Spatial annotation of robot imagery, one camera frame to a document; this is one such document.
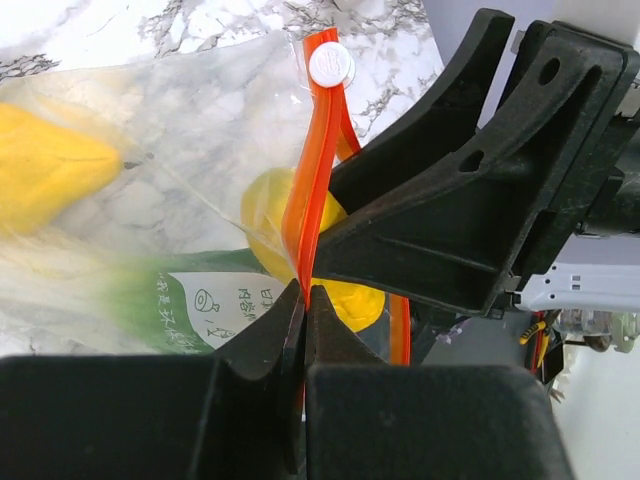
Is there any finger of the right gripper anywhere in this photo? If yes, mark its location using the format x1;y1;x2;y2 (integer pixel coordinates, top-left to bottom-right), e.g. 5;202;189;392
330;8;515;214
314;40;605;314

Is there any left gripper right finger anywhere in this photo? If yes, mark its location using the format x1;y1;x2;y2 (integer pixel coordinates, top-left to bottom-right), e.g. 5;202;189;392
306;287;574;479

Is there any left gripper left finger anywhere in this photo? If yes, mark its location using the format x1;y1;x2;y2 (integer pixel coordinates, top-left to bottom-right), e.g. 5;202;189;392
1;282;306;479

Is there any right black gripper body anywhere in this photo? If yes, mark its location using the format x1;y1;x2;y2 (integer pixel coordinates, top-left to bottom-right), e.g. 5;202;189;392
509;21;639;284

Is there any yellow corn toy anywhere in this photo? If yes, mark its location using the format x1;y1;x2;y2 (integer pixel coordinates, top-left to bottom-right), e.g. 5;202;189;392
240;167;386;333

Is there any white green bok choy toy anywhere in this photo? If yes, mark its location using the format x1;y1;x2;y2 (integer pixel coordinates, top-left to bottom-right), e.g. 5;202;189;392
1;249;283;354

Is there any clear zip bag orange zipper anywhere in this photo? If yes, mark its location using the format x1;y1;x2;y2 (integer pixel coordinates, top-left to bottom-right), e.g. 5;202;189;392
0;27;414;366

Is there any yellow round lemon toy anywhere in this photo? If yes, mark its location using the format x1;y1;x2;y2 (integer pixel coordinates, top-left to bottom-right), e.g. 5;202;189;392
1;103;123;237

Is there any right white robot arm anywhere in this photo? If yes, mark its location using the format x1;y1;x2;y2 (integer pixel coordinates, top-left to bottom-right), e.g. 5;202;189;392
313;7;639;316

